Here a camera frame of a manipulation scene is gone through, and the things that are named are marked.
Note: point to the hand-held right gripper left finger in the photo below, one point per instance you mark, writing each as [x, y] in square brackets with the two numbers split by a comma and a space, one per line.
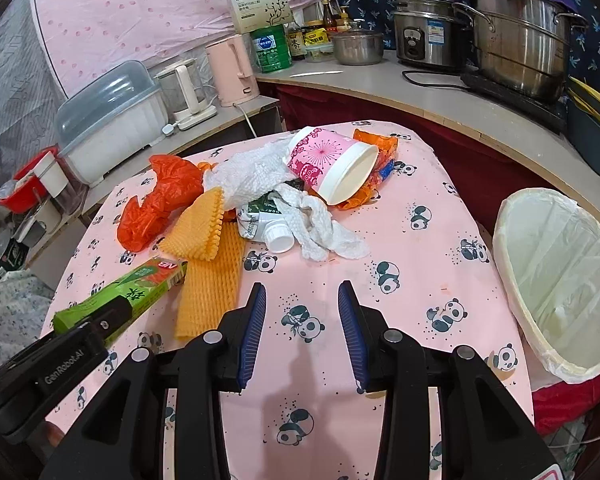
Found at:
[252, 330]

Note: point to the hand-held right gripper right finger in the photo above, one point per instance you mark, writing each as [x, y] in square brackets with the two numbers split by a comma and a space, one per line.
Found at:
[352, 330]

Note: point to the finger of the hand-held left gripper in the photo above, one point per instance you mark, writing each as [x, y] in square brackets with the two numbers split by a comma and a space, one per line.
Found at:
[109, 325]

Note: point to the green cardboard box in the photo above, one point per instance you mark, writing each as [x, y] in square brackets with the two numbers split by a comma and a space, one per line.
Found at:
[130, 290]

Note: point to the orange printed plastic bag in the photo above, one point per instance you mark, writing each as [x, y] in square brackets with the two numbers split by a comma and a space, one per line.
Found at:
[382, 160]

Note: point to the pink white paper roll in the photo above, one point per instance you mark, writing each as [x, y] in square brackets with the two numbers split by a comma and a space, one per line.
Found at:
[320, 160]

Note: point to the bin with white liner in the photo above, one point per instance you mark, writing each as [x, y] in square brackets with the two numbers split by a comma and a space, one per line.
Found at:
[555, 285]

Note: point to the orange foam net sleeve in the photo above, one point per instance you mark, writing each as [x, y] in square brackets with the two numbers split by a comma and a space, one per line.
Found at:
[205, 285]
[195, 225]

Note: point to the floral grey cloth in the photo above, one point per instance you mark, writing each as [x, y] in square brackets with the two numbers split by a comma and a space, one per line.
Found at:
[10, 320]

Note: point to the pink panda tablecloth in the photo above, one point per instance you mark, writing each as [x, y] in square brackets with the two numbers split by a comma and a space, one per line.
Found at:
[405, 270]

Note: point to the crumpled white paper towel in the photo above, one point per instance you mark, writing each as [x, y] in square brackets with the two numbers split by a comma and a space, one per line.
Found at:
[330, 235]

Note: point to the white bottle green label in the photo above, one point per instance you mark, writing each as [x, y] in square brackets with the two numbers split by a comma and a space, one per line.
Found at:
[257, 222]

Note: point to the clear plastic container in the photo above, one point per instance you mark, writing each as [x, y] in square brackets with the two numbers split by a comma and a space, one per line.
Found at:
[67, 205]

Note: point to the plastic bottle green label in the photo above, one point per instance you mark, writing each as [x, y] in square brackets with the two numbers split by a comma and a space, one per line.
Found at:
[2, 255]

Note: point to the red plastic bag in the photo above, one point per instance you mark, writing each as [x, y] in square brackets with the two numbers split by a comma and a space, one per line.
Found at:
[155, 195]

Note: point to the red plastic basket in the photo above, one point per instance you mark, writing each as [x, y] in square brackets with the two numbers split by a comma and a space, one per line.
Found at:
[17, 195]

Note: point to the crumpled white plastic bag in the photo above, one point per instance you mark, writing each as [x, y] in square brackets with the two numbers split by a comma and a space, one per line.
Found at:
[250, 170]

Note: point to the white canister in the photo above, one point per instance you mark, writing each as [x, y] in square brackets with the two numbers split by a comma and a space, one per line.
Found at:
[52, 175]

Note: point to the white dish drainer box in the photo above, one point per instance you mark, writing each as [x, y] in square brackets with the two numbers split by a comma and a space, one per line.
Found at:
[115, 135]

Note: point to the white power plug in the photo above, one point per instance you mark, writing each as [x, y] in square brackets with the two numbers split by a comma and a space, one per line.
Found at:
[170, 129]

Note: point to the red cloth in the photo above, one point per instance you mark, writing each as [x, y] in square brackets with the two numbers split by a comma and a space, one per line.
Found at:
[580, 400]

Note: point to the kitchen knife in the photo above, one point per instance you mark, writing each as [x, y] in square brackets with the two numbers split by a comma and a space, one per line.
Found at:
[315, 74]

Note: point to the pink electric kettle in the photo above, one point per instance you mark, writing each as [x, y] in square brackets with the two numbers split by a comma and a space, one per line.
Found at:
[230, 70]

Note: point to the clear food container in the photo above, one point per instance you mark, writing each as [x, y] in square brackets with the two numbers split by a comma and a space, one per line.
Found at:
[320, 54]

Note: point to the black induction cooker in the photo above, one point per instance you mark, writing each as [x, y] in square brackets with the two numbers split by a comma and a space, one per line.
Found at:
[520, 105]

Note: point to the green tin can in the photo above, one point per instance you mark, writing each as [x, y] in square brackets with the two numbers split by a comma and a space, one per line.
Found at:
[270, 50]

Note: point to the small steel pot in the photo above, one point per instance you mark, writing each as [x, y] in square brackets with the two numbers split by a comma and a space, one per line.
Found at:
[357, 47]

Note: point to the dark bottle white label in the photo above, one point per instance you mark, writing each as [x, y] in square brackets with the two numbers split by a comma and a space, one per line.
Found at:
[296, 45]

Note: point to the yellow label jar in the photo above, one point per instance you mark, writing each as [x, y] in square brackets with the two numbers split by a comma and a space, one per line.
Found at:
[315, 36]

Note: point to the dark teal basin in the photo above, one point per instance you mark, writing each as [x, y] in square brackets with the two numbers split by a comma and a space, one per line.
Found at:
[595, 145]

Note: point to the steel rice cooker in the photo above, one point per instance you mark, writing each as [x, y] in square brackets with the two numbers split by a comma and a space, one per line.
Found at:
[430, 35]

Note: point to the pump dispenser bottle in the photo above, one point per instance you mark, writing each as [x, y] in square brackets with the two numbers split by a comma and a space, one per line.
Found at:
[345, 20]

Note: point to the pink dotted curtain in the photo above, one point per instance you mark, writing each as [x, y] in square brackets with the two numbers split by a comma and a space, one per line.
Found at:
[130, 15]

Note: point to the dark sauce bottle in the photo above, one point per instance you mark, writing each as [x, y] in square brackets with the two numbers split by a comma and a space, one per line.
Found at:
[330, 17]

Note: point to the beige cardboard box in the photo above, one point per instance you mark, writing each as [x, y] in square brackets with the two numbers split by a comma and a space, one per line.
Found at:
[257, 7]

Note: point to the large steel steamer pot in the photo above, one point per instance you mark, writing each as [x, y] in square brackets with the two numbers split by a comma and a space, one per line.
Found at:
[520, 45]

